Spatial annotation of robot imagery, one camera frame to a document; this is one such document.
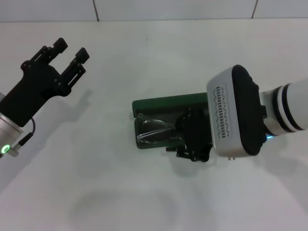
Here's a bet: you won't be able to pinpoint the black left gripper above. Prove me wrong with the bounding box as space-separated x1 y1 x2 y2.
0 37 90 128

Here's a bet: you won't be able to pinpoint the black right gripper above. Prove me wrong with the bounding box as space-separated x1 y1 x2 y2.
165 108 213 163

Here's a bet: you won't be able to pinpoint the clear white glasses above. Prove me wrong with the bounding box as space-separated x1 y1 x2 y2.
136 113 186 145

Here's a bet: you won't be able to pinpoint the green glasses case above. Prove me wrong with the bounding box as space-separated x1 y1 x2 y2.
131 92 214 150

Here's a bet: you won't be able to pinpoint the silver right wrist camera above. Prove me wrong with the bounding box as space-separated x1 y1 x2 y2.
206 64 268 157

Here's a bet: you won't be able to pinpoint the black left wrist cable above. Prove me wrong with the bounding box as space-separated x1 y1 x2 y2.
9 117 37 157

